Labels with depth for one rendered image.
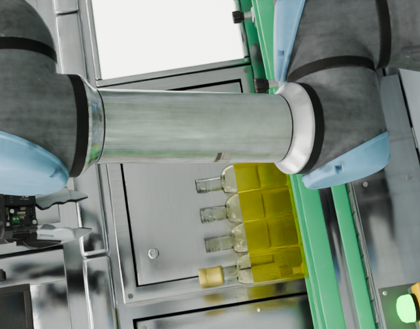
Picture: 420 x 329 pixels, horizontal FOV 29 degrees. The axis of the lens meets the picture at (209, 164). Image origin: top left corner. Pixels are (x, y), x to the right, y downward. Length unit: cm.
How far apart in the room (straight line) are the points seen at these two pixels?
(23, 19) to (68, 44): 94
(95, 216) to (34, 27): 85
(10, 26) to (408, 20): 50
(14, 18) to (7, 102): 10
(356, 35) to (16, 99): 45
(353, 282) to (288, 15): 53
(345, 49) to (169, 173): 74
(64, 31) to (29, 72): 98
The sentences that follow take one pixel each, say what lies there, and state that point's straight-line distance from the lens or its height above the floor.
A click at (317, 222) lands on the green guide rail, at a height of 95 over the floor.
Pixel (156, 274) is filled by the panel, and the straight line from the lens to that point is 167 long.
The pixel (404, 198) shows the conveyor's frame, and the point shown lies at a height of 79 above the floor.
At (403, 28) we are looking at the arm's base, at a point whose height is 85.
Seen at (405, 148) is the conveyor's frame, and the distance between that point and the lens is 146.
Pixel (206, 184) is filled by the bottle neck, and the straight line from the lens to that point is 155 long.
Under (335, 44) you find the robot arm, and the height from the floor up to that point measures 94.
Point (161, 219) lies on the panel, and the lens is 169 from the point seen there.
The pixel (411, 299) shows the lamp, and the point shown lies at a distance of 135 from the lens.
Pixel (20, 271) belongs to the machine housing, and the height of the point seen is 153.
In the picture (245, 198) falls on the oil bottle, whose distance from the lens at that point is 153.
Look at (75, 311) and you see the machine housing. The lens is 170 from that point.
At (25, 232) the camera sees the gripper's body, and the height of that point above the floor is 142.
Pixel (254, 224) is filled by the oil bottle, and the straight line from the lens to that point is 152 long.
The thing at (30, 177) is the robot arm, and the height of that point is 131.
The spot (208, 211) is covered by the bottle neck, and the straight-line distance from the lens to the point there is 154.
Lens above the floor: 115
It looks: 1 degrees down
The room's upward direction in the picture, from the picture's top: 99 degrees counter-clockwise
